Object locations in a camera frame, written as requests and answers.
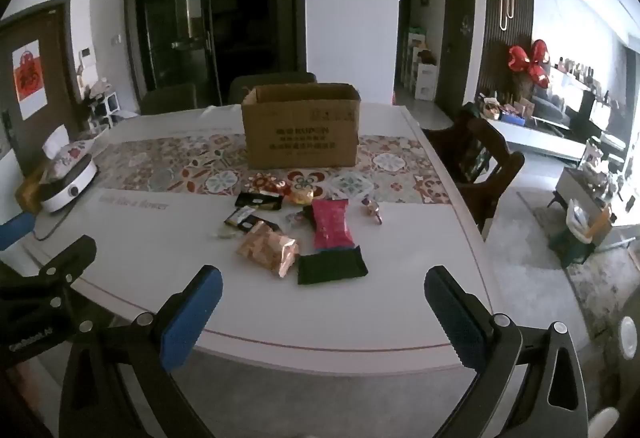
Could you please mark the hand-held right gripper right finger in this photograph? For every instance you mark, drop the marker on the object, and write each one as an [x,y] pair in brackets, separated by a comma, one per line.
[455,318]

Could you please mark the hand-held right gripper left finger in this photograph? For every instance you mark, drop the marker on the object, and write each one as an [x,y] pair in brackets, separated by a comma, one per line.
[192,318]

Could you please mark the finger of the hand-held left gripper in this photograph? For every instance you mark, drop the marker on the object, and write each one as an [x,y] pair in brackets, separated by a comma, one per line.
[15,228]
[75,258]

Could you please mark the purple candy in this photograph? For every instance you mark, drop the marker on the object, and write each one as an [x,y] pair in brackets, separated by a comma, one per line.
[372,212]

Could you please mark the red candy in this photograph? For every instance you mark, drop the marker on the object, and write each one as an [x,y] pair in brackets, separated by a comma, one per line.
[265,182]

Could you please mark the brown cardboard box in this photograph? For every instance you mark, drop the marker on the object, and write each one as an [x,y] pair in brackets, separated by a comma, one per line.
[300,133]

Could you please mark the white electric griddle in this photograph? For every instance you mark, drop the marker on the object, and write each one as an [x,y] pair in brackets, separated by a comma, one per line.
[70,190]

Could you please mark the floral tissue box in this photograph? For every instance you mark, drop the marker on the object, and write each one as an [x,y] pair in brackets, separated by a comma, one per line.
[70,150]

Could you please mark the rose gold snack packet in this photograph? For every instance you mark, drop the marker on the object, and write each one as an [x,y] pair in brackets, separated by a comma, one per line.
[267,248]

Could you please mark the black gold-striped snack packet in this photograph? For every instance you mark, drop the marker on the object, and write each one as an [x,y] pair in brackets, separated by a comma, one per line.
[237,218]

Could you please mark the dark brown snack packet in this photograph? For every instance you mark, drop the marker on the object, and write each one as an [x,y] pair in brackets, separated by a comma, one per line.
[262,224]

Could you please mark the dark green snack packet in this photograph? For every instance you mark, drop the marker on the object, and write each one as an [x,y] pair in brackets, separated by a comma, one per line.
[332,265]

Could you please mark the long black snack bar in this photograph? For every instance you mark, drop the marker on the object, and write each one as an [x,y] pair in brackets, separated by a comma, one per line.
[257,201]

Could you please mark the patterned tile-print table runner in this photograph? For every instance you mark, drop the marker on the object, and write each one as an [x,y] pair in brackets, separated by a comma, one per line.
[175,168]

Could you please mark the brown entrance door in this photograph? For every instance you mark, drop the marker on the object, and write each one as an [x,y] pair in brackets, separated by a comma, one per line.
[55,93]

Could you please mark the green stool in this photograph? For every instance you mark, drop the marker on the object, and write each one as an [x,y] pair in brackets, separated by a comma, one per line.
[575,243]

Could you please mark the white cube shelf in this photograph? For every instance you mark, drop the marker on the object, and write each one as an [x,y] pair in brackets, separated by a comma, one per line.
[102,110]

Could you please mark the grey patterned rug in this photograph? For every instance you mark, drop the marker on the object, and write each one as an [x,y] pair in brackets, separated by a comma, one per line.
[600,288]

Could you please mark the red and white door poster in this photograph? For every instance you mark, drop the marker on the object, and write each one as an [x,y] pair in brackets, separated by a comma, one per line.
[29,78]

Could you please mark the dark wooden chair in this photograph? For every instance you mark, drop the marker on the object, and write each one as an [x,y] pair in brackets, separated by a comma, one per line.
[480,168]

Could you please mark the pink snack packet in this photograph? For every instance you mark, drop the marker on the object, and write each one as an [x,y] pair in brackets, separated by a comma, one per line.
[331,225]

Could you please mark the orange round snack packet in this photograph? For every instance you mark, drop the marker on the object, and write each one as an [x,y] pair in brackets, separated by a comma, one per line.
[301,195]

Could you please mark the white round device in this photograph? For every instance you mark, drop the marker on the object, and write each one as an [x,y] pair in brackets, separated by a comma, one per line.
[628,338]

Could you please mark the grey coffee table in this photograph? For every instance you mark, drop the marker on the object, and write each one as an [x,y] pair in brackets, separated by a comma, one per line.
[575,188]

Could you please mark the green upholstered chair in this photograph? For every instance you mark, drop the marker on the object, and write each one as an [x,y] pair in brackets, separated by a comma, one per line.
[270,85]
[167,99]

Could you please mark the white low cabinet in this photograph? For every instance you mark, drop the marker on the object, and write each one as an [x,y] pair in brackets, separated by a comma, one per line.
[540,138]

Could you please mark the grey sofa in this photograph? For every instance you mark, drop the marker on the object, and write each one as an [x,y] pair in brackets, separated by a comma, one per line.
[550,105]

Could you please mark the white hallway box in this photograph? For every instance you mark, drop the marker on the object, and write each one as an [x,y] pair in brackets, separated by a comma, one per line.
[425,83]

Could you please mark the black television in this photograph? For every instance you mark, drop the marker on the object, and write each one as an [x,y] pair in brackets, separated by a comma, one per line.
[592,115]

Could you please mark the red foil balloon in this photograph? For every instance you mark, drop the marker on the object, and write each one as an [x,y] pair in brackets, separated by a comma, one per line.
[525,60]

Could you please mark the black glass sliding door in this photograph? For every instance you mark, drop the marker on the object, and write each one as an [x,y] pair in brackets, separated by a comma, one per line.
[200,18]

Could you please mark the dark hallway door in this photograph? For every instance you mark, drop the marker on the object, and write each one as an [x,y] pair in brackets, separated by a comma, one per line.
[456,38]

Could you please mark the white wall intercom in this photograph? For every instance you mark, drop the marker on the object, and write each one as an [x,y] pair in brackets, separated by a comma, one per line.
[86,57]

